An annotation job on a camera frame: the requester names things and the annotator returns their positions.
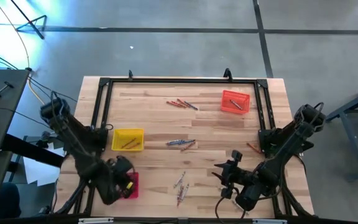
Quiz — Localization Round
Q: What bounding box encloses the silver aluminium extrusion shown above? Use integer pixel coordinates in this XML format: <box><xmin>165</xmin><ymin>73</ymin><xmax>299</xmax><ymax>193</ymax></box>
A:
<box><xmin>252</xmin><ymin>218</ymin><xmax>288</xmax><ymax>224</ymax></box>
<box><xmin>78</xmin><ymin>217</ymin><xmax>115</xmax><ymax>224</ymax></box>

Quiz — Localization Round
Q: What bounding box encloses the brown crayon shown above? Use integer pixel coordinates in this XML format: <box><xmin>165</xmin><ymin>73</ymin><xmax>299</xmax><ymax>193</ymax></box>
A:
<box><xmin>176</xmin><ymin>184</ymin><xmax>185</xmax><ymax>208</ymax></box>

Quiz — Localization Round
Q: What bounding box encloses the black T-handle tool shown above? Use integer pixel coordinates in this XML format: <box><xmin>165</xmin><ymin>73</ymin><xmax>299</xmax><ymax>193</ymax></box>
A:
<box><xmin>0</xmin><ymin>81</ymin><xmax>15</xmax><ymax>95</ymax></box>

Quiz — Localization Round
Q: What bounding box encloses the orange plastic basket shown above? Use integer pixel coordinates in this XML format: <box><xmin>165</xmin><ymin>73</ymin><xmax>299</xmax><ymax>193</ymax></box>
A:
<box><xmin>220</xmin><ymin>90</ymin><xmax>251</xmax><ymax>115</ymax></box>

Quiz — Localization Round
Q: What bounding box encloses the grey desk frame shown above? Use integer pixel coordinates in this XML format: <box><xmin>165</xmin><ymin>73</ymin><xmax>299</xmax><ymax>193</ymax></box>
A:
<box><xmin>325</xmin><ymin>80</ymin><xmax>358</xmax><ymax>182</ymax></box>

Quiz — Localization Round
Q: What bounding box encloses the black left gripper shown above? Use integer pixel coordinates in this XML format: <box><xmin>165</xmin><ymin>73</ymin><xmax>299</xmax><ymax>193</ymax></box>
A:
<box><xmin>106</xmin><ymin>154</ymin><xmax>136</xmax><ymax>200</ymax></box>

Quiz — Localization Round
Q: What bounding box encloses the black tripod stand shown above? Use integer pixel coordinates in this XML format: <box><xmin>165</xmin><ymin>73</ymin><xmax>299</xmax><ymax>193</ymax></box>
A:
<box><xmin>9</xmin><ymin>0</ymin><xmax>48</xmax><ymax>40</ymax></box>

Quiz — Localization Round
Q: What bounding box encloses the person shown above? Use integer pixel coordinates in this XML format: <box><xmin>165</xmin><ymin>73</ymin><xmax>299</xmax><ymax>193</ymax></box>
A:
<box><xmin>0</xmin><ymin>182</ymin><xmax>22</xmax><ymax>220</ymax></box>

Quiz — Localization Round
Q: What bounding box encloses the red plastic basket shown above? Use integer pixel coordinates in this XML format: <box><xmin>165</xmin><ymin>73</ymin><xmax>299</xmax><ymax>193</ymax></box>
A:
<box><xmin>121</xmin><ymin>171</ymin><xmax>140</xmax><ymax>200</ymax></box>

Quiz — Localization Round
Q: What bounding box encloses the black aluminium table frame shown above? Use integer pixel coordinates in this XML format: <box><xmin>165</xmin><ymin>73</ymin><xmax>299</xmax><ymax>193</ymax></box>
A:
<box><xmin>53</xmin><ymin>77</ymin><xmax>316</xmax><ymax>224</ymax></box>

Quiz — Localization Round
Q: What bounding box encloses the white paper sheet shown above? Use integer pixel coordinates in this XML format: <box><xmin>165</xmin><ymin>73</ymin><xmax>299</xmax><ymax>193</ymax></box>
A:
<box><xmin>22</xmin><ymin>139</ymin><xmax>65</xmax><ymax>187</ymax></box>

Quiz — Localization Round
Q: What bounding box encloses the yellow extension cable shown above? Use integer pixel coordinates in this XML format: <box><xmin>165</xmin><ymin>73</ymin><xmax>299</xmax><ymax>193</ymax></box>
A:
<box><xmin>0</xmin><ymin>0</ymin><xmax>48</xmax><ymax>106</ymax></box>

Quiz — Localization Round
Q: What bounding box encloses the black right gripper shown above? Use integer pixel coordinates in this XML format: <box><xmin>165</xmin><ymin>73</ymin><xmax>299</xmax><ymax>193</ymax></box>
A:
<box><xmin>211</xmin><ymin>150</ymin><xmax>256</xmax><ymax>200</ymax></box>

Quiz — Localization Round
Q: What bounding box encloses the dark grey side table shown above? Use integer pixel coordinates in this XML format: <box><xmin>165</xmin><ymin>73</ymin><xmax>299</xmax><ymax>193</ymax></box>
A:
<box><xmin>0</xmin><ymin>68</ymin><xmax>65</xmax><ymax>220</ymax></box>

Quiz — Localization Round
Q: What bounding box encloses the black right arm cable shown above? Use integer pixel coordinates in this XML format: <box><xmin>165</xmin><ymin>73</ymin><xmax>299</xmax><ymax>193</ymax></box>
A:
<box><xmin>214</xmin><ymin>195</ymin><xmax>251</xmax><ymax>224</ymax></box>

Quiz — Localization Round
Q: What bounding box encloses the yellow plastic basket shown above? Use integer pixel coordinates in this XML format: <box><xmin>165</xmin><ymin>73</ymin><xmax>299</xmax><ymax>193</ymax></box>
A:
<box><xmin>111</xmin><ymin>128</ymin><xmax>145</xmax><ymax>152</ymax></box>

